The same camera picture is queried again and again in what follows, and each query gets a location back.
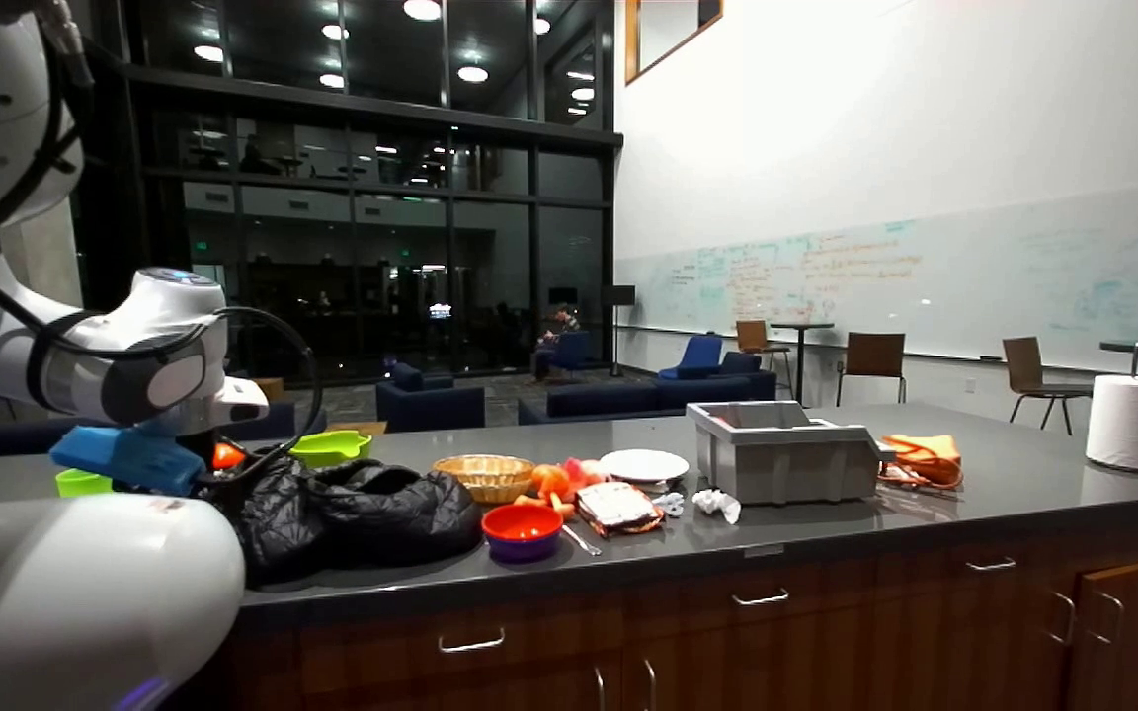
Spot black puffer jacket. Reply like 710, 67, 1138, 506
200, 455, 485, 590

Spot long dark blue sofa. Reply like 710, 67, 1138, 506
512, 365, 782, 425

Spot orange toy food pile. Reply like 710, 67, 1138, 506
527, 459, 601, 515

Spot bright blue lounge chair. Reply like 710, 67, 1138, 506
656, 328, 732, 386

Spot white plate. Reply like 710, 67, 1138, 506
595, 445, 697, 488

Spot dark blue armchair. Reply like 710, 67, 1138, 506
370, 359, 489, 436

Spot yellow food item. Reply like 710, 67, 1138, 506
427, 450, 541, 511

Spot white toy sandwich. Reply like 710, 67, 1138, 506
573, 478, 668, 541

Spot red bowl purple base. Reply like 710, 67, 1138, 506
473, 499, 569, 569

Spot brown wooden chair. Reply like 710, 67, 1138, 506
832, 328, 911, 409
732, 316, 785, 367
996, 330, 1094, 437

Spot white crumpled wrapper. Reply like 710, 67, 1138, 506
689, 484, 748, 531

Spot tall round black table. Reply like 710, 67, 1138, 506
765, 316, 843, 407

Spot grey metal bin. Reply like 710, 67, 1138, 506
685, 396, 884, 511

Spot lime green bowl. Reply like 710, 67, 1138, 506
286, 425, 377, 475

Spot wood framed high window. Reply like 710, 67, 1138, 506
615, 0, 727, 88

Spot wooden counter cabinet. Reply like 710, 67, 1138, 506
199, 488, 1138, 711

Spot orange red toy ball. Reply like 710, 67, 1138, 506
211, 437, 257, 478

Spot orange snack packet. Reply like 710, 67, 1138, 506
873, 430, 969, 499

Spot green plastic cup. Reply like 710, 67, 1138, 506
51, 467, 117, 500

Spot silver drawer handle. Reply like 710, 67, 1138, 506
727, 585, 793, 612
960, 554, 1022, 581
436, 624, 511, 658

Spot wall whiteboard with writing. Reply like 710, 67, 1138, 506
623, 176, 1138, 376

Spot silver cabinet door handle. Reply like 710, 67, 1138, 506
1092, 590, 1130, 652
1048, 590, 1084, 652

